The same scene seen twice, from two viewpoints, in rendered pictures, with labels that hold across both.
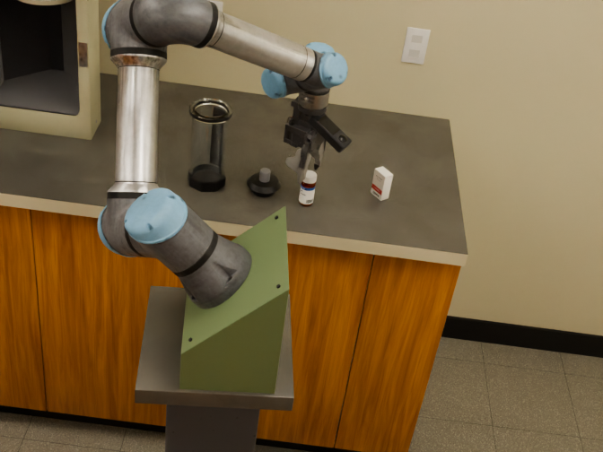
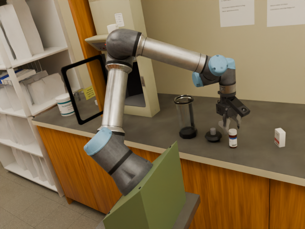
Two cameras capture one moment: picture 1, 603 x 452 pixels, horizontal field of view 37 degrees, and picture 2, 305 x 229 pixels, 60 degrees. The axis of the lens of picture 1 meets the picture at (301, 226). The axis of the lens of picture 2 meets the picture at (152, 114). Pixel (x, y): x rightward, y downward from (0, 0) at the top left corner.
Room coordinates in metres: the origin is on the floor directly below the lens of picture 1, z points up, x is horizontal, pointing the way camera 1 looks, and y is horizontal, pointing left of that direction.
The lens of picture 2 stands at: (0.85, -0.42, 1.71)
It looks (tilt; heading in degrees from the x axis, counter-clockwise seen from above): 25 degrees down; 39
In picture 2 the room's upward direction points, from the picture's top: 11 degrees counter-clockwise
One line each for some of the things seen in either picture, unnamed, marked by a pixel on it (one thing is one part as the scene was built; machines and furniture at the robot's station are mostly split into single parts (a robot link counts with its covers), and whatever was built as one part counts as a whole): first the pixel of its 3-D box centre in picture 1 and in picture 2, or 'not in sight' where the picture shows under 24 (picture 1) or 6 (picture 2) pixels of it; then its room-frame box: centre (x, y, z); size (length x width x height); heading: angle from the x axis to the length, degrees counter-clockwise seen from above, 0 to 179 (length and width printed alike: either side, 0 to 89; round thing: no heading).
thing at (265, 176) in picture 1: (264, 180); (213, 134); (1.97, 0.12, 0.97); 0.09 x 0.09 x 0.07
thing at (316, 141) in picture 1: (307, 124); (227, 103); (1.96, 0.02, 1.17); 0.09 x 0.08 x 0.12; 64
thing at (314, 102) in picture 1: (312, 97); (227, 87); (1.95, 0.02, 1.25); 0.08 x 0.08 x 0.05
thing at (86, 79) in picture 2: not in sight; (90, 89); (1.92, 0.95, 1.19); 0.30 x 0.01 x 0.40; 171
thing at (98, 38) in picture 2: not in sight; (110, 43); (2.04, 0.77, 1.46); 0.32 x 0.11 x 0.10; 91
